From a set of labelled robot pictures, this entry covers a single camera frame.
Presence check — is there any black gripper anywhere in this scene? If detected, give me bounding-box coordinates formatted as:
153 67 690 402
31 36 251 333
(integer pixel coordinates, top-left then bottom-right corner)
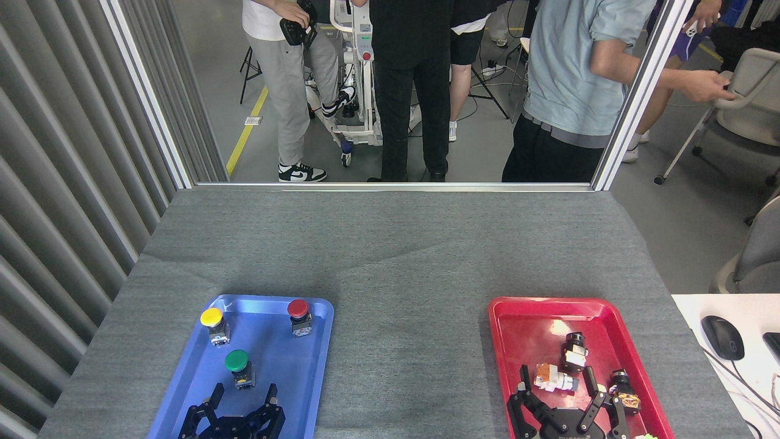
178 383 286 439
507 365 631 439

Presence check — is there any green push button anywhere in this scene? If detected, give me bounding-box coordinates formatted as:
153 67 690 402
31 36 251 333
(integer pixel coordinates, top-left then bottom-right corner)
224 349 255 391

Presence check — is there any black handheld controller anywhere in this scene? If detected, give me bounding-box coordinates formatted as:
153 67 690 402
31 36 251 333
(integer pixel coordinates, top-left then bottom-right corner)
280 0 319 46

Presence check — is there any yellow push button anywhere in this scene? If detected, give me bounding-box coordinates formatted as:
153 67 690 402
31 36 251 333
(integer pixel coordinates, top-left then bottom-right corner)
200 307 231 348

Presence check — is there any red push button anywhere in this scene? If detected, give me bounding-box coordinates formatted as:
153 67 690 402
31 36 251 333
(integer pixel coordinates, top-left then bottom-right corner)
287 299 313 337

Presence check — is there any person's hand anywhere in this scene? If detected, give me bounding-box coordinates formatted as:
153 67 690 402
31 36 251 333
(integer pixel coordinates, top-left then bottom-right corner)
274 0 310 26
698 70 737 103

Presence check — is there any blue plastic tray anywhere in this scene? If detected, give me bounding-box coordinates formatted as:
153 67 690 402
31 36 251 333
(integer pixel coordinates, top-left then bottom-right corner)
146 294 335 439

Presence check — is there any red plastic tray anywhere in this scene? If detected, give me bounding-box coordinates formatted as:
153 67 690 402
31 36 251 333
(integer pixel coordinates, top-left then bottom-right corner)
487 297 676 439

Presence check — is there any black computer mouse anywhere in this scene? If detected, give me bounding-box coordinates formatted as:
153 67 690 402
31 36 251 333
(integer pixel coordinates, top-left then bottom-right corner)
700 315 745 361

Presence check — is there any white desk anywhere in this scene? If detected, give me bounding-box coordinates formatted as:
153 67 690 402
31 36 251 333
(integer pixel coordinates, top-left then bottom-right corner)
670 294 780 439

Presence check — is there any grey felt table cover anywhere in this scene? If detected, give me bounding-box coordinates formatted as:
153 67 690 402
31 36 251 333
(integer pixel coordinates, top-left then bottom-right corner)
37 188 753 439

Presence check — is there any grey ribbed side panel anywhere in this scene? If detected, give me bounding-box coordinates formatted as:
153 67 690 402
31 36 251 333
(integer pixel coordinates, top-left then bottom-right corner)
119 0 231 182
0 0 177 439

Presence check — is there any black tripod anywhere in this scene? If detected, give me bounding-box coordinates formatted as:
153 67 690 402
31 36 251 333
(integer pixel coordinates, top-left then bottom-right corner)
239 46 264 105
469 61 511 121

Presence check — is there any person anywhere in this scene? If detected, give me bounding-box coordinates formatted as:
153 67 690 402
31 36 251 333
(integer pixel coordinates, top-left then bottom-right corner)
242 0 357 184
622 0 723 164
501 0 738 184
350 0 455 182
448 0 509 143

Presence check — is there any white stand on wheels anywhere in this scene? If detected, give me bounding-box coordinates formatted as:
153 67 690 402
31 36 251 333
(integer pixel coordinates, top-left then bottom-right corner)
305 0 391 168

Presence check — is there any white and orange switch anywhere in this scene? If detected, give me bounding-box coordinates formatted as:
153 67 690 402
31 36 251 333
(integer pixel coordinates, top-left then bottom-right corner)
534 363 580 394

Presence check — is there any black selector switch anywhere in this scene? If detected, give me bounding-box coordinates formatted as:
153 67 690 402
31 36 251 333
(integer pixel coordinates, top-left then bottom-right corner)
561 332 589 374

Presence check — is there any black switch with brown base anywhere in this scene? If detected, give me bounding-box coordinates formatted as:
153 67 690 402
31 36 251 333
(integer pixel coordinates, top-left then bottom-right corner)
609 368 642 415

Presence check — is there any silver frame rail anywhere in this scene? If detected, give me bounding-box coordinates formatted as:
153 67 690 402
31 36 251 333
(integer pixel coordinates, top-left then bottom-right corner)
194 181 595 193

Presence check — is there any silver frame post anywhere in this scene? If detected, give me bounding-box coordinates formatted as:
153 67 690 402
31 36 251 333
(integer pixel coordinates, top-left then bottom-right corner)
99 0 194 190
590 0 695 191

